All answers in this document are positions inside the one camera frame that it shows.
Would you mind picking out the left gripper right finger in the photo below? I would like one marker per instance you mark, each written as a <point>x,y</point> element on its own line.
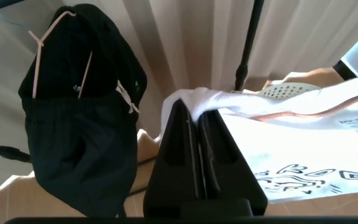
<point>235,183</point>

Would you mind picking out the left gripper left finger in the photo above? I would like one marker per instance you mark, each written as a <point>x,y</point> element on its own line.
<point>172,183</point>

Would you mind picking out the white garment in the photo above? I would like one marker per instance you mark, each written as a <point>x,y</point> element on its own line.
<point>291,146</point>

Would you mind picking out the black shorts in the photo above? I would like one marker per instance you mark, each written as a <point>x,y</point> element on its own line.
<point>82,149</point>

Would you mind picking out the pink clothes hanger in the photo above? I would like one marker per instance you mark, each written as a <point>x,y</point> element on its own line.
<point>37,62</point>
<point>322,112</point>

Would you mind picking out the white laundry basket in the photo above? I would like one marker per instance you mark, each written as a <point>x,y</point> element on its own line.
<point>286,90</point>

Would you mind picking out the black clothes rack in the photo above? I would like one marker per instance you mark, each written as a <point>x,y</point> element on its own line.
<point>249,43</point>

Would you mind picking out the beige curtain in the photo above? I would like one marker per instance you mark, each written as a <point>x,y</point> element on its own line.
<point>182,40</point>

